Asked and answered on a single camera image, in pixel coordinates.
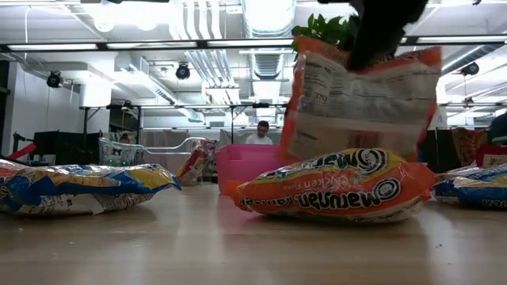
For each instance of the red plastic bin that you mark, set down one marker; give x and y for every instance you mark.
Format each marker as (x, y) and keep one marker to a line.
(245, 166)

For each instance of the silver ceiling duct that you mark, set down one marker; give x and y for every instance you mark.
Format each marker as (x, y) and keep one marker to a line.
(269, 63)

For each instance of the black cabinet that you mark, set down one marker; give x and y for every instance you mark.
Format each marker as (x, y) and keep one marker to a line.
(65, 148)

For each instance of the red bar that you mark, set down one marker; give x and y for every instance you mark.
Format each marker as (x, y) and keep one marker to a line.
(21, 152)

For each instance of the person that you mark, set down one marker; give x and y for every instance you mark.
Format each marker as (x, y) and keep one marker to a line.
(259, 134)
(124, 138)

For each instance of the blue Maruchan noodle packet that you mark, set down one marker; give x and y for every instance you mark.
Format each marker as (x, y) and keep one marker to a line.
(79, 186)
(475, 190)

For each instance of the clear plastic bin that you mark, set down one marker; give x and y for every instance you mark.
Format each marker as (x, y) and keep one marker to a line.
(130, 154)

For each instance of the black ceiling spotlight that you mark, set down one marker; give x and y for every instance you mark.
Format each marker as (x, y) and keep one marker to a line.
(54, 79)
(470, 69)
(182, 71)

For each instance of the orange patterned tapestry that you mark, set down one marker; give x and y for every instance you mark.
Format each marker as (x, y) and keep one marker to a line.
(467, 142)

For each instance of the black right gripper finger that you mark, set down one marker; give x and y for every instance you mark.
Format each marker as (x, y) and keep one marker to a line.
(372, 43)

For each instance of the red Maruchan noodle packet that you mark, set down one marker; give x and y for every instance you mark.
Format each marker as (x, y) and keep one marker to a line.
(198, 158)

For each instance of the green potted plant black pot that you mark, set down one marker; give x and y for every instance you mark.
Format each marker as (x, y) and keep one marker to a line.
(321, 29)

